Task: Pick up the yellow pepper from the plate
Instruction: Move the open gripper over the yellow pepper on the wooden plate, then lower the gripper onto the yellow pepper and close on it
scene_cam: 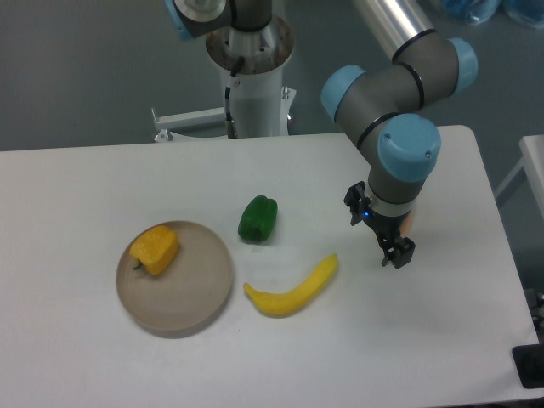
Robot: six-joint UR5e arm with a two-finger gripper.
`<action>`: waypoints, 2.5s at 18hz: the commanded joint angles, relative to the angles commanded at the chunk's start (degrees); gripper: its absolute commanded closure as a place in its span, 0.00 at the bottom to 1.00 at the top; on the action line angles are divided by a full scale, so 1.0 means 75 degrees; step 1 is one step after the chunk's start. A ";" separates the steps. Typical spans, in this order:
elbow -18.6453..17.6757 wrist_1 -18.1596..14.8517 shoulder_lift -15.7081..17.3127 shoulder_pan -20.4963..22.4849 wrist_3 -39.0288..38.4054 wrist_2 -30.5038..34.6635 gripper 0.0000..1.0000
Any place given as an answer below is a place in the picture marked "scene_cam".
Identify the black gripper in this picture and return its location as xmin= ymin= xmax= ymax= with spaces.
xmin=343 ymin=181 xmax=415 ymax=269

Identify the yellow bell pepper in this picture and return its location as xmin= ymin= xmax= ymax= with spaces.
xmin=129 ymin=225 xmax=179 ymax=276

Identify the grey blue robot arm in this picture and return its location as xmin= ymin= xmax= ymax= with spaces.
xmin=166 ymin=1 xmax=478 ymax=268

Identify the orange pepper slice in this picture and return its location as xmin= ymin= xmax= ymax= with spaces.
xmin=400 ymin=210 xmax=415 ymax=235

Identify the green bell pepper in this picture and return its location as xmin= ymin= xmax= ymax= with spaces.
xmin=238 ymin=195 xmax=278 ymax=243

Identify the beige round plate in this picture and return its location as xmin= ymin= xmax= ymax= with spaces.
xmin=116 ymin=220 xmax=235 ymax=338

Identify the yellow banana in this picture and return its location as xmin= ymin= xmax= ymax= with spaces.
xmin=243 ymin=253 xmax=339 ymax=318

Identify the white side table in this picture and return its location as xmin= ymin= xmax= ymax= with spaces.
xmin=494 ymin=134 xmax=543 ymax=212

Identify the black device at edge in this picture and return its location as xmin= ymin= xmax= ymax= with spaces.
xmin=512 ymin=344 xmax=543 ymax=389

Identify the blue plastic bag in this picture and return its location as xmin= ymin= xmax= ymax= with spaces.
xmin=433 ymin=0 xmax=543 ymax=29

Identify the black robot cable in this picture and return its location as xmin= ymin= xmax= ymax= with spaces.
xmin=224 ymin=56 xmax=246 ymax=139

